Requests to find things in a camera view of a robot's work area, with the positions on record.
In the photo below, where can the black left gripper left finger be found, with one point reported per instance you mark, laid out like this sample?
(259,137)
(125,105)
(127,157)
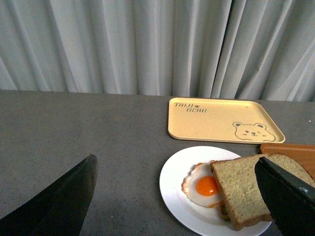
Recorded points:
(58,210)

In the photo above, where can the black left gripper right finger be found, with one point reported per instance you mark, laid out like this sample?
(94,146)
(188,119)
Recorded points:
(290,200)

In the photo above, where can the bread slice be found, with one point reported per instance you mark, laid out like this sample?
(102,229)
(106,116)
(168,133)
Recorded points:
(237,183)

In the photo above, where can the white round plate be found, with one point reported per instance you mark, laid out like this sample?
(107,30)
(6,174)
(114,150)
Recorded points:
(201,220)

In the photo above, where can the brown wooden tray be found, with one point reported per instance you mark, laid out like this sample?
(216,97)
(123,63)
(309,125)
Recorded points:
(303,154)

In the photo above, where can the fried egg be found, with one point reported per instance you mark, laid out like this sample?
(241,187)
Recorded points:
(201,188)

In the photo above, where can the yellow bear tray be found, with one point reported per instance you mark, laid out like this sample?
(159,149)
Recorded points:
(216,120)

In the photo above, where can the grey curtain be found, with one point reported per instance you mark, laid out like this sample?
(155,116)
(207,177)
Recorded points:
(243,49)

